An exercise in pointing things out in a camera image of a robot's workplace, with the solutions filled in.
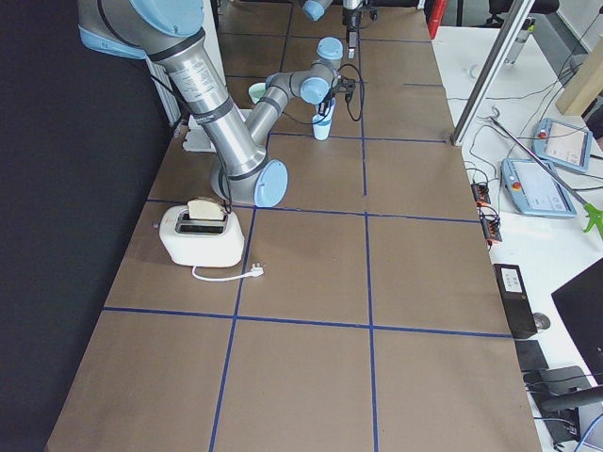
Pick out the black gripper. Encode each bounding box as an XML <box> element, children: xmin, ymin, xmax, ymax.
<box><xmin>317</xmin><ymin>77</ymin><xmax>355</xmax><ymax>117</ymax></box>

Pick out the light blue cup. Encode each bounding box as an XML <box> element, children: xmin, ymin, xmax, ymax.
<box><xmin>312</xmin><ymin>121</ymin><xmax>331</xmax><ymax>141</ymax></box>
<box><xmin>312</xmin><ymin>99</ymin><xmax>336</xmax><ymax>136</ymax></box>

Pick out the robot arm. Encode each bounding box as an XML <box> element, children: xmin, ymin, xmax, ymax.
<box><xmin>77</xmin><ymin>1</ymin><xmax>287</xmax><ymax>207</ymax></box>
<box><xmin>245</xmin><ymin>37</ymin><xmax>356</xmax><ymax>144</ymax></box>

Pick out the green bowl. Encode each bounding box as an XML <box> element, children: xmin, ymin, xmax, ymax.
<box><xmin>248</xmin><ymin>82</ymin><xmax>266</xmax><ymax>105</ymax></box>

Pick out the bread slice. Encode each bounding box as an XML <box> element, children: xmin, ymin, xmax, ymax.
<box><xmin>187</xmin><ymin>197</ymin><xmax>226</xmax><ymax>221</ymax></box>

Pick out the white toaster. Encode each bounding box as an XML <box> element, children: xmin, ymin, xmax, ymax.
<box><xmin>159</xmin><ymin>205</ymin><xmax>245</xmax><ymax>267</ymax></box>

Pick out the orange black connector strip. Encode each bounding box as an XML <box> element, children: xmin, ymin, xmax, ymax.
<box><xmin>471</xmin><ymin>182</ymin><xmax>502</xmax><ymax>248</ymax></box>

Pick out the teach pendant near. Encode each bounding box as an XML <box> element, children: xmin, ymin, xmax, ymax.
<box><xmin>501</xmin><ymin>158</ymin><xmax>577</xmax><ymax>218</ymax></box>

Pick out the teach pendant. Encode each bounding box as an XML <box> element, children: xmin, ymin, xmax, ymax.
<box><xmin>532</xmin><ymin>118</ymin><xmax>594</xmax><ymax>173</ymax></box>
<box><xmin>501</xmin><ymin>158</ymin><xmax>577</xmax><ymax>218</ymax></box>

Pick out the teach pendant far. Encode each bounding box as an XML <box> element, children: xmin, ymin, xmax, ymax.
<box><xmin>532</xmin><ymin>118</ymin><xmax>594</xmax><ymax>173</ymax></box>

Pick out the green grabber tool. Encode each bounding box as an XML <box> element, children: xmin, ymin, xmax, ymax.
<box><xmin>489</xmin><ymin>116</ymin><xmax>603</xmax><ymax>235</ymax></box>

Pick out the black power box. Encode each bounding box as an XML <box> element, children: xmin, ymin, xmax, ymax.
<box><xmin>493</xmin><ymin>264</ymin><xmax>537</xmax><ymax>339</ymax></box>

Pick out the black monitor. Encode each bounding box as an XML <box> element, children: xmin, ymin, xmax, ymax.
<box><xmin>552</xmin><ymin>262</ymin><xmax>602</xmax><ymax>383</ymax></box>

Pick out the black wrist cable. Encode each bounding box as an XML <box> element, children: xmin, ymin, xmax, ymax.
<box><xmin>334</xmin><ymin>64</ymin><xmax>367</xmax><ymax>123</ymax></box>

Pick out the white power plug cable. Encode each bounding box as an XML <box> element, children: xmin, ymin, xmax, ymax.
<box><xmin>190</xmin><ymin>262</ymin><xmax>267</xmax><ymax>283</ymax></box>

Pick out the aluminium frame post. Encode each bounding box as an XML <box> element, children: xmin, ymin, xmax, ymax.
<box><xmin>450</xmin><ymin>0</ymin><xmax>535</xmax><ymax>147</ymax></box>

